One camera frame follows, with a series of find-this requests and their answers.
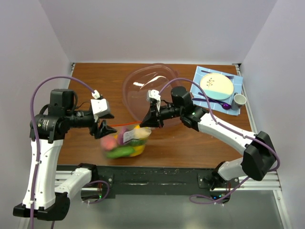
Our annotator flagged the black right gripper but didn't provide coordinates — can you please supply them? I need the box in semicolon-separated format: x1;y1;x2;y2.
140;102;183;128

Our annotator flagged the pink fake peach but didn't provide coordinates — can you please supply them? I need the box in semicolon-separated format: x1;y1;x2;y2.
101;136;118;151

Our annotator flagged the clear zip top bag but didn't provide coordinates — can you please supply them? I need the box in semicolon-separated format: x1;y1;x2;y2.
102;122;140;157

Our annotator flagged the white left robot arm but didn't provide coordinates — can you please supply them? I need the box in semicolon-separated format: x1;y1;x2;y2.
13;89;116;221

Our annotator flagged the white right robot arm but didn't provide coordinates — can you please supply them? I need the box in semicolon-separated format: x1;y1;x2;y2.
101;86;279;189

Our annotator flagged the yellow fake lemon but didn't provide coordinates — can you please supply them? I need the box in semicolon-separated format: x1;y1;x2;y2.
133;125;152;140

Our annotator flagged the yellow fake pepper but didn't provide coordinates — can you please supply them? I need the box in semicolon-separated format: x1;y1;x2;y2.
117;138;148;157

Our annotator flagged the green fake cucumber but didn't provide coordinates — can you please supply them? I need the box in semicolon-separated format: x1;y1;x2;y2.
106;146;135;159

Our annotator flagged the clear plastic bowl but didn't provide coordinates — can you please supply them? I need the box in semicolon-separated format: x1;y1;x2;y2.
122;63;195;132

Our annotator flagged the purple fork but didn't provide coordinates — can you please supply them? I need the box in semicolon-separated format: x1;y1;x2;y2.
198;93;223;104

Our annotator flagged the cream and blue plate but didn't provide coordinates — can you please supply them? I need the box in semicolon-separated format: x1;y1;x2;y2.
200;73;234;100

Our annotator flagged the purple spoon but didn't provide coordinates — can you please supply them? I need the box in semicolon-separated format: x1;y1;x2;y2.
192;98;232;110

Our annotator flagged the grey white mug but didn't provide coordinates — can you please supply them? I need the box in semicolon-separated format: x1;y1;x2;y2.
231;93;247;110

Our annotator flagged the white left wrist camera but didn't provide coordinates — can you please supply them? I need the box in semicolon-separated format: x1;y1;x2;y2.
91;90;111;119

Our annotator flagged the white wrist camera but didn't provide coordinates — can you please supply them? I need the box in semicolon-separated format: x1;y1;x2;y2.
146;89;161;103
91;90;111;119

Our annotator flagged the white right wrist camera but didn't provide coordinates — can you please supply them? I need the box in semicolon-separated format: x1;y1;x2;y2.
146;89;161;103

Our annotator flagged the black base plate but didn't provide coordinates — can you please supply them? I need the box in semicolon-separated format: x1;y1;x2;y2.
53;164;240;200

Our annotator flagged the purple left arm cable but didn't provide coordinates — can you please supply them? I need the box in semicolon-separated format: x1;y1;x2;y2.
30;76;98;229

